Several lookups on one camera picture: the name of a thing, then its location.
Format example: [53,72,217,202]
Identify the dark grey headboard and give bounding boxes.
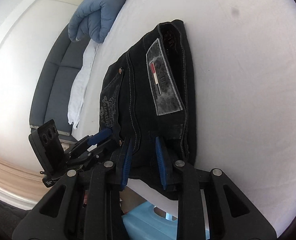
[29,27,90,144]

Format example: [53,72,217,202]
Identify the white bed sheet mattress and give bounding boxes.
[73,0,296,235]

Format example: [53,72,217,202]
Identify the white pillow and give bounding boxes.
[67,39,99,129]

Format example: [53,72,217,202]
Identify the blue folded duvet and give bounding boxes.
[68,0,126,43]

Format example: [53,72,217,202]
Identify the black jeans pants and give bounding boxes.
[100,20,196,200]

